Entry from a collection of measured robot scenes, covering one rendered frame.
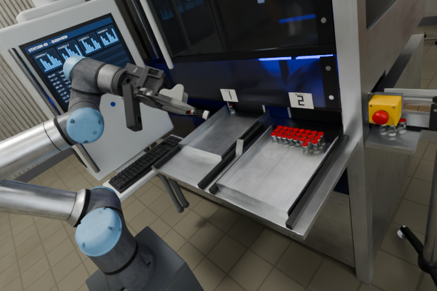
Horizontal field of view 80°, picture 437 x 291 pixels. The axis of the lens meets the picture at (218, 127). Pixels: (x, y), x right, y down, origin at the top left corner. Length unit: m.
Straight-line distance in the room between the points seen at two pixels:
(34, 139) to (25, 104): 3.41
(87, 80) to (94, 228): 0.39
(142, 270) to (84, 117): 0.48
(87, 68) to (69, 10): 0.61
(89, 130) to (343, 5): 0.69
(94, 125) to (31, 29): 0.73
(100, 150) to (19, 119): 2.77
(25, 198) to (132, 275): 0.36
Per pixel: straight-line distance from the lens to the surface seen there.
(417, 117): 1.01
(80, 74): 0.76
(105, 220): 0.81
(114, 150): 1.42
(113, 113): 1.38
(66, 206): 0.90
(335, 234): 1.42
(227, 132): 1.16
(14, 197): 0.88
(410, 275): 1.71
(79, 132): 0.64
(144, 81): 0.67
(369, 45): 0.91
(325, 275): 1.67
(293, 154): 0.93
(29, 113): 4.09
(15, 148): 0.69
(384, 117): 0.86
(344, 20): 0.80
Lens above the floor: 1.47
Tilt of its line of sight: 29 degrees down
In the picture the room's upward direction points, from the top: 20 degrees counter-clockwise
